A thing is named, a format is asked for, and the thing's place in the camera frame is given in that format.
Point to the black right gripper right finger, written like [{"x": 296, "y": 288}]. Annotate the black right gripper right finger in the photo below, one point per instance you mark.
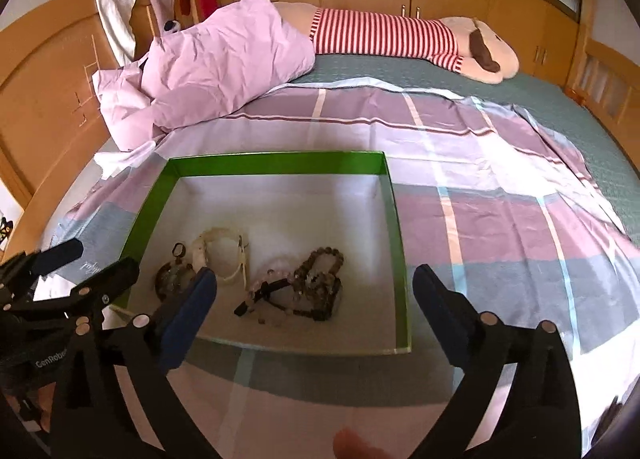
[{"x": 540, "y": 418}]

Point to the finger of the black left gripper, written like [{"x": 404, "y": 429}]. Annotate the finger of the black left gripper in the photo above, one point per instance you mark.
[
  {"x": 55, "y": 253},
  {"x": 95, "y": 286}
]

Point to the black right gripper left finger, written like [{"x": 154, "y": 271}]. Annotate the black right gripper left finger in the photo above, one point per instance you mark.
[{"x": 90, "y": 418}]

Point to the green silver pendant ornament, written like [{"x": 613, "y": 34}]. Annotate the green silver pendant ornament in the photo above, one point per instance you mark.
[{"x": 174, "y": 276}]

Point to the white wrist watch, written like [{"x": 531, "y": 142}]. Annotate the white wrist watch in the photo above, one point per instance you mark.
[{"x": 223, "y": 251}]

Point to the black hair band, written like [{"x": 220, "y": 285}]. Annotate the black hair band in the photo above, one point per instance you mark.
[{"x": 314, "y": 299}]

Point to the right hand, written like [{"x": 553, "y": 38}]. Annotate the right hand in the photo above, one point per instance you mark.
[{"x": 347, "y": 444}]

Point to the wooden headboard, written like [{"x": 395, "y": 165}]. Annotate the wooden headboard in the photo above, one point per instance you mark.
[{"x": 50, "y": 121}]

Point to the patchwork bed cover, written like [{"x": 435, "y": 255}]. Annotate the patchwork bed cover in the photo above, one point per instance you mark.
[{"x": 502, "y": 208}]

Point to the green cardboard box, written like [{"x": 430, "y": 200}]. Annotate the green cardboard box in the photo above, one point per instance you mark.
[{"x": 302, "y": 214}]

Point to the green quilted mattress pad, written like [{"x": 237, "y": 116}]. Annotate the green quilted mattress pad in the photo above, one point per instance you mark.
[{"x": 613, "y": 173}]

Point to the white cloth on headboard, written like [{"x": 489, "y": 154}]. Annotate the white cloth on headboard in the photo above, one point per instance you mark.
[{"x": 115, "y": 18}]

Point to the pink crumpled quilt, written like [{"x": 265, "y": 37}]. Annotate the pink crumpled quilt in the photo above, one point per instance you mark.
[{"x": 207, "y": 71}]

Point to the wooden bed footboard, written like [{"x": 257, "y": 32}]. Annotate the wooden bed footboard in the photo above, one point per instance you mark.
[{"x": 606, "y": 83}]

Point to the striped plush toy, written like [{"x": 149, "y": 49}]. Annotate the striped plush toy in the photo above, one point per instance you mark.
[{"x": 464, "y": 46}]

